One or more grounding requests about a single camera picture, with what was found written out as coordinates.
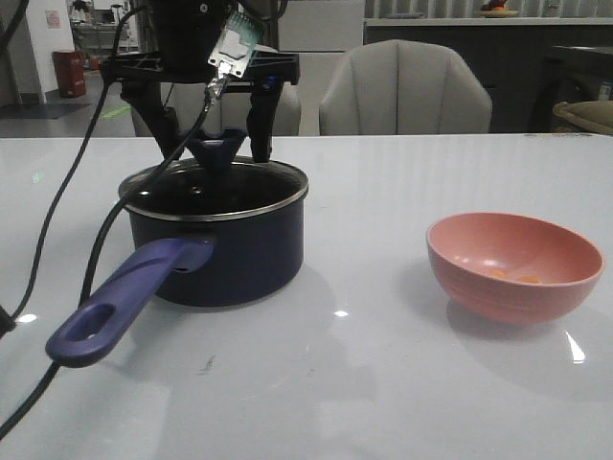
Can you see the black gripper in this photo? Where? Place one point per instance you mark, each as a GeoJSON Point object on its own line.
{"type": "Point", "coordinates": [185, 34]}

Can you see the glass lid blue knob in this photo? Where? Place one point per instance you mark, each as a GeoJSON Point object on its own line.
{"type": "Point", "coordinates": [215, 184]}

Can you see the pink bowl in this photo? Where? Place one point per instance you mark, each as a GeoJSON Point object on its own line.
{"type": "Point", "coordinates": [511, 268]}

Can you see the beige chair left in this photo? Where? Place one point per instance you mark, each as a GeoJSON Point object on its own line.
{"type": "Point", "coordinates": [231, 110]}

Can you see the beige chair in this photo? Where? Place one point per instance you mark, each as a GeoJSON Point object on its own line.
{"type": "Point", "coordinates": [231, 110]}
{"type": "Point", "coordinates": [400, 87]}

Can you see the green circuit board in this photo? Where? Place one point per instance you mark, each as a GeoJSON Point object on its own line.
{"type": "Point", "coordinates": [236, 44]}

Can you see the dark blue saucepan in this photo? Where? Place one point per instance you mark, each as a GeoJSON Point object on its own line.
{"type": "Point", "coordinates": [196, 264]}

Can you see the red bin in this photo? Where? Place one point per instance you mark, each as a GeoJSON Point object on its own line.
{"type": "Point", "coordinates": [69, 73]}

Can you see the white cabinet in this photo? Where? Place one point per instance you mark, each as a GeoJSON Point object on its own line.
{"type": "Point", "coordinates": [320, 32]}

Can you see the beige chair right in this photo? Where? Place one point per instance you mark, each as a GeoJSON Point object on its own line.
{"type": "Point", "coordinates": [400, 87]}

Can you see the fruit plate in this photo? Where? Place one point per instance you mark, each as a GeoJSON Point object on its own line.
{"type": "Point", "coordinates": [496, 9]}

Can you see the dark counter with white top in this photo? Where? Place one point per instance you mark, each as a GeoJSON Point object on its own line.
{"type": "Point", "coordinates": [513, 58]}

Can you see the beige cushion seat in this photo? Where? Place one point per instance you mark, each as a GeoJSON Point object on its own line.
{"type": "Point", "coordinates": [591, 116]}

